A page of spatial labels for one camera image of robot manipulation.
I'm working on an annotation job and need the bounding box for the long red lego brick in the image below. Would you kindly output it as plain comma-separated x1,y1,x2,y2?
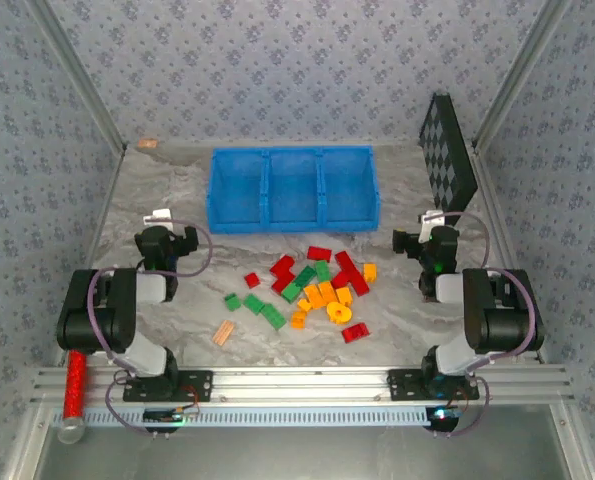
334,250,371,298

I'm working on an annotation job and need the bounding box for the red sloped lego brick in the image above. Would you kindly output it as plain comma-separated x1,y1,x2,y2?
341,322,371,345

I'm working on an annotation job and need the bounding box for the green two-by-four lego brick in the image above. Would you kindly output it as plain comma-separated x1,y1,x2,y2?
259,303,289,332
281,265,318,305

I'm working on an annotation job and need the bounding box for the black checkered board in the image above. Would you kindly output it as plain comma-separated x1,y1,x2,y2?
418,93,480,227

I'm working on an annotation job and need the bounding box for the tan wooden block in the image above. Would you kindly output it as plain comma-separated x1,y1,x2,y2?
211,320,236,346

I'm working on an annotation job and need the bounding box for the orange round lego piece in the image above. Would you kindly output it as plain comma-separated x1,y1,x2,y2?
326,301,354,326

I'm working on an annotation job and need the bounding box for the blue three-compartment bin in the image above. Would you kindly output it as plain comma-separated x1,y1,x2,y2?
205,145,380,235

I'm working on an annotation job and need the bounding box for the red glitter tube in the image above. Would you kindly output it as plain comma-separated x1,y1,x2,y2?
56,348,89,445

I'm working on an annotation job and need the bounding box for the small controller board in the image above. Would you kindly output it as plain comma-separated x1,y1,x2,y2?
425,406,462,435
143,406,202,434

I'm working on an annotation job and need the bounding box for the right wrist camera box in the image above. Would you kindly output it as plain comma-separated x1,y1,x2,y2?
391,228,423,260

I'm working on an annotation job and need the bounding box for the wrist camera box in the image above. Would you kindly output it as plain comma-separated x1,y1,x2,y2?
391,228,423,260
176,225,201,257

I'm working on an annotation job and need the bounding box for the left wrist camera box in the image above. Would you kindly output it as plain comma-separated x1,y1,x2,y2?
176,225,201,257

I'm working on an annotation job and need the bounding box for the purple cable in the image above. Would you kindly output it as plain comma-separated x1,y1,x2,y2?
87,267,139,375
426,211,492,275
435,375,492,438
145,218,215,278
104,380,153,436
469,268,537,372

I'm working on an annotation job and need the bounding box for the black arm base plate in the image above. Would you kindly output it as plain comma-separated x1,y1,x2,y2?
387,368,480,402
122,370,214,403

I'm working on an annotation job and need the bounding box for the aluminium frame post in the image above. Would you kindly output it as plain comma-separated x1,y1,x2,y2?
470,0,574,152
25,0,130,152

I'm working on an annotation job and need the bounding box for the aluminium mounting rail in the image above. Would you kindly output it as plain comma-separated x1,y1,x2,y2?
30,366,574,404

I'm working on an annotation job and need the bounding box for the grey slotted cable duct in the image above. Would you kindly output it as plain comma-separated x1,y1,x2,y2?
51,405,459,427

